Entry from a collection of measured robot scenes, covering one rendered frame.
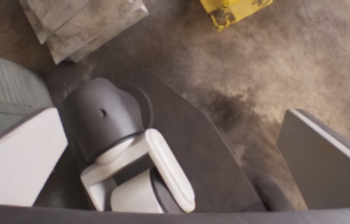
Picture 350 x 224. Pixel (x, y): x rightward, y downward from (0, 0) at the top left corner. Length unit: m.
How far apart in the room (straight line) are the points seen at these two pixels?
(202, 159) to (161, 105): 0.19
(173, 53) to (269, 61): 0.35
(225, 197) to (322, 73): 0.54
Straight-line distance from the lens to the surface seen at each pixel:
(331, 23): 0.94
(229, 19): 0.84
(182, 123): 0.58
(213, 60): 0.79
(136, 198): 0.45
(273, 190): 0.63
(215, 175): 0.59
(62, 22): 0.85
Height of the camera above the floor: 0.75
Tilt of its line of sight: 79 degrees down
